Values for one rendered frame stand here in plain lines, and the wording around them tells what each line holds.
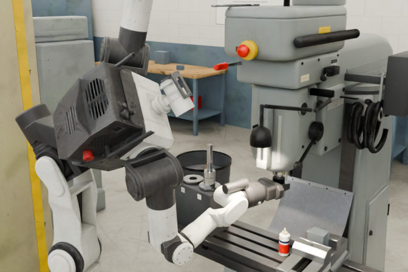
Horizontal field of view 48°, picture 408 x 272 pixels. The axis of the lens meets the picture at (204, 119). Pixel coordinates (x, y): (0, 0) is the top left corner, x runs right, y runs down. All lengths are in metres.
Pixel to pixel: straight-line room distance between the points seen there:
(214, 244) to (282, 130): 0.59
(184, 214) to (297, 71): 0.86
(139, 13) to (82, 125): 0.41
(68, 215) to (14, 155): 1.35
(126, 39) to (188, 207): 0.81
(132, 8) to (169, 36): 6.22
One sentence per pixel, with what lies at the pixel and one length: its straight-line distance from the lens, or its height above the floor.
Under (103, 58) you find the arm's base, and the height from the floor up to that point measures 1.73.
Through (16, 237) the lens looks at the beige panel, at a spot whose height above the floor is 0.48.
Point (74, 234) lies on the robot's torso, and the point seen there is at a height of 1.12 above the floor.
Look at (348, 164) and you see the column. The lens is 2.03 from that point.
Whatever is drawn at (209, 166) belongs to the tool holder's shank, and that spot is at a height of 1.25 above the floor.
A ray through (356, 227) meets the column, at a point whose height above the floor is 0.95.
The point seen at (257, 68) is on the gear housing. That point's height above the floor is 1.69.
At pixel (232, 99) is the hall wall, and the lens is 7.02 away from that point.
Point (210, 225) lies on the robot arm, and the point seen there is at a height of 1.18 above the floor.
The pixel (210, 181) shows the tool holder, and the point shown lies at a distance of 1.91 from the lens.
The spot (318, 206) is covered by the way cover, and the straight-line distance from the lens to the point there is 2.11.
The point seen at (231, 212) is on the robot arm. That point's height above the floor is 1.22.
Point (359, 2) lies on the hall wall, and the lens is 6.01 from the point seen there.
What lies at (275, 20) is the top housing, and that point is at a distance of 1.40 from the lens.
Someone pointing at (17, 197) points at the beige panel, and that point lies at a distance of 3.06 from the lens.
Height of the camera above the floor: 1.92
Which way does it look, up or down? 15 degrees down
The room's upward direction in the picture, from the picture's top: straight up
